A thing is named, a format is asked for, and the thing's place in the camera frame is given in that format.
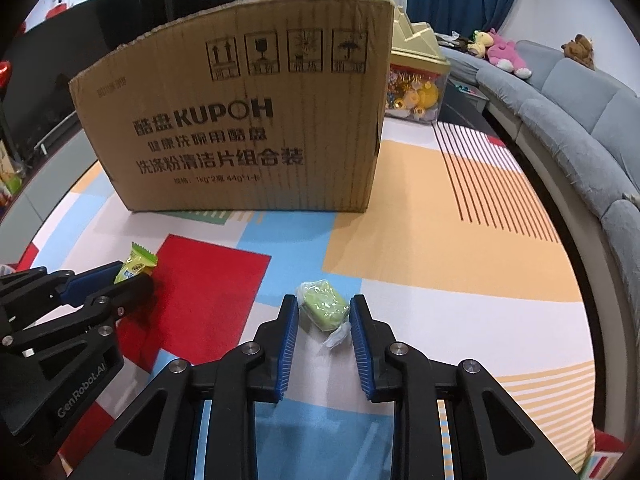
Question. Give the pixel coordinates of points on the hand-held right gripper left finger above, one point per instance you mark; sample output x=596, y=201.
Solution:
x=289, y=340

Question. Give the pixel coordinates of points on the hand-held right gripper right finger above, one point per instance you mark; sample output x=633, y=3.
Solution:
x=361, y=350

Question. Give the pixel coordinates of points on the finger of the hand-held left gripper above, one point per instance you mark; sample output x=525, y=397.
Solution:
x=90, y=280
x=130, y=292

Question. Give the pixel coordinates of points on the yellow-green snack packet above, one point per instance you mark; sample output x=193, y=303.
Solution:
x=135, y=262

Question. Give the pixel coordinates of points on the green cake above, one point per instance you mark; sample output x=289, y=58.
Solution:
x=325, y=305

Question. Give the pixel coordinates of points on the brown cardboard box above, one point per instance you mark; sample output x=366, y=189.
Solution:
x=240, y=110

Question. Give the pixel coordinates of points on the colourful patchwork tablecloth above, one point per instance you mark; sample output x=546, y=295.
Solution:
x=425, y=270

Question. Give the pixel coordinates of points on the grey television console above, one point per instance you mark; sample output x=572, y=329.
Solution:
x=55, y=160

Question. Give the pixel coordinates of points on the green snack box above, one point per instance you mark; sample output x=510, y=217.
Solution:
x=10, y=177

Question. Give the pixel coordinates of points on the red heart foil balloon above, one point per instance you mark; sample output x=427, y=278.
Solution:
x=4, y=74

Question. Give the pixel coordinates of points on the black curved television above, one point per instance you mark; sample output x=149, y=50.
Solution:
x=50, y=60

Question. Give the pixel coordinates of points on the small red box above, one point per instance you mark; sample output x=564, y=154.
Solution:
x=57, y=11

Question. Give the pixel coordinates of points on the grey storage bin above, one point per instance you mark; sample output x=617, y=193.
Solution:
x=467, y=92

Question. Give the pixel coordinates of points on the clear box with gold lid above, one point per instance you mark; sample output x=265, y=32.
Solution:
x=415, y=50

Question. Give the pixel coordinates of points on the grey sofa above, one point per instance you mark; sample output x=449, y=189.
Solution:
x=565, y=110

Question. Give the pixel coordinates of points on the papers and bags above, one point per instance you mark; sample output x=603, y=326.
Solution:
x=452, y=39

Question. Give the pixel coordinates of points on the yellow plush toy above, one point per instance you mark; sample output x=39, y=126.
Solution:
x=480, y=42

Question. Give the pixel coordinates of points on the pink plush toy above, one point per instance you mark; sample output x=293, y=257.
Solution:
x=507, y=52

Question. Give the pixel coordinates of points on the brown bear plush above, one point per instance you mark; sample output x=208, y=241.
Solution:
x=579, y=51

